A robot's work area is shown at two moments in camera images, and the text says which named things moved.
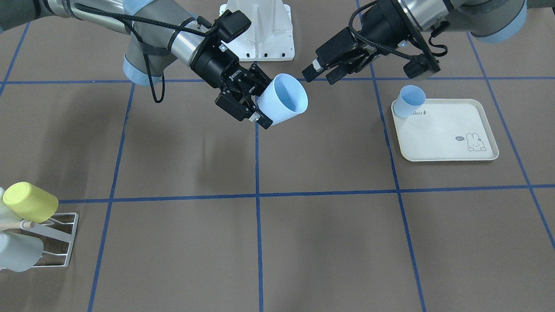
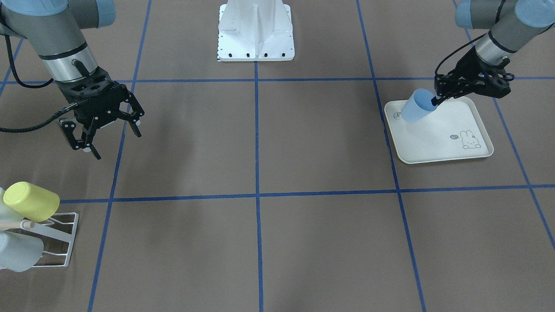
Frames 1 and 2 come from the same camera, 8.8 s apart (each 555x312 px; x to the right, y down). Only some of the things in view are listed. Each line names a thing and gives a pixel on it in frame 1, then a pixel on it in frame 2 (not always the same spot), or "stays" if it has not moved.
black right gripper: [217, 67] → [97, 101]
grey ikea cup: [19, 253] stays
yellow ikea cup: [30, 203] stays
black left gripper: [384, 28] → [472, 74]
